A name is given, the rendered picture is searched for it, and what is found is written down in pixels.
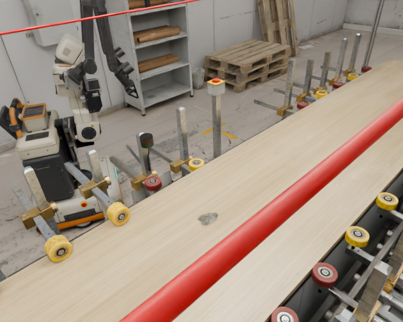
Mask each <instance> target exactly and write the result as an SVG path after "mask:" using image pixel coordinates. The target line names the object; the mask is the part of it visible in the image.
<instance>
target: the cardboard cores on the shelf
mask: <svg viewBox="0 0 403 322"><path fill-rule="evenodd" d="M167 1H168V0H150V6H151V5H156V4H163V3H167ZM128 5H129V9H132V8H139V7H144V6H145V0H132V1H128ZM132 33H133V37H134V42H138V43H144V42H149V41H152V40H158V39H161V38H166V37H169V36H175V35H179V34H180V28H179V27H178V26H175V27H172V26H160V27H155V28H151V29H145V30H141V31H136V32H132ZM178 60H179V57H178V56H173V54H172V53H171V54H166V55H163V56H159V57H154V58H152V59H147V60H144V61H140V62H138V70H139V73H142V72H145V71H148V70H151V69H154V68H158V67H160V66H164V65H168V64H170V63H174V62H176V61H178Z"/></svg>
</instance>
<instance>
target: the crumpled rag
mask: <svg viewBox="0 0 403 322"><path fill-rule="evenodd" d="M217 217H218V214H217V213H216V212H215V213H211V212H208V213H207V214H206V215H199V216H198V218H197V219H198V220H199V221H201V225H209V224H213V221H214V220H216V219H217Z"/></svg>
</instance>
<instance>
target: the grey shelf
mask: <svg viewBox="0 0 403 322"><path fill-rule="evenodd" d="M128 1H132V0H106V6H107V12H108V14H110V13H117V12H124V11H129V10H135V9H140V8H145V6H144V7H139V8H132V9H129V5H128ZM181 1H187V0H168V1H167V3H163V4H170V3H177V2H181ZM163 4H156V5H151V6H159V5H163ZM165 13H166V14H165ZM109 22H110V26H111V32H112V36H113V42H114V46H115V48H117V47H121V48H122V50H123V51H124V53H125V55H123V56H122V57H121V58H118V57H117V58H118V59H119V61H120V62H122V63H125V62H126V61H128V62H129V63H130V64H131V66H132V67H133V69H134V71H133V72H131V73H130V74H128V76H129V80H130V79H131V80H132V81H134V85H135V87H136V90H137V93H138V96H139V98H138V99H137V98H134V97H133V96H130V95H128V94H127V92H126V91H125V88H124V86H123V84H122V89H123V95H124V99H125V107H126V108H128V107H129V105H128V104H130V105H132V106H134V107H136V108H138V109H140V110H141V115H142V116H146V114H145V107H148V106H151V105H153V104H156V103H158V102H161V101H164V100H167V99H169V98H172V97H174V96H177V95H181V94H182V93H185V92H188V91H191V95H190V97H193V81H192V70H191V49H190V38H189V17H188V7H187V3H182V4H176V5H171V6H165V7H160V8H154V9H149V10H143V11H135V12H132V13H124V14H121V15H113V16H109ZM160 26H172V27H175V26H178V27H179V28H180V34H178V35H175V36H169V37H166V38H161V39H158V40H152V41H149V42H144V43H138V42H134V37H133V33H132V32H136V31H141V30H145V29H151V28H155V27H160ZM169 52H170V53H169ZM171 53H172V54H173V56H178V57H179V60H178V61H176V62H174V63H170V64H168V65H164V66H160V67H158V68H154V69H151V70H148V71H145V72H142V73H139V70H138V62H140V61H144V60H147V59H152V58H156V57H159V56H163V55H166V54H171ZM171 78H172V79H171Z"/></svg>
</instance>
